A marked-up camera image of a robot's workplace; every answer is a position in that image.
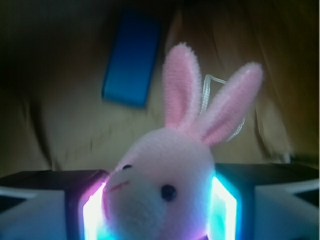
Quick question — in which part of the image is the pink plush bunny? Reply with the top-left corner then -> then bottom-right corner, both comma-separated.
102,43 -> 263,240

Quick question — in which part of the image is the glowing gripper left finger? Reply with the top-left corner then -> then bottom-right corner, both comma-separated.
0,170 -> 109,240

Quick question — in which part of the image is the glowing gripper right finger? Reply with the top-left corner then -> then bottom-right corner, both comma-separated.
209,163 -> 320,240

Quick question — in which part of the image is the blue rectangular block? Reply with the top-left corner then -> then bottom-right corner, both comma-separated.
101,9 -> 161,108

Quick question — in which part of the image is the brown paper bag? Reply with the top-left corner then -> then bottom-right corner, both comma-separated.
0,0 -> 320,176

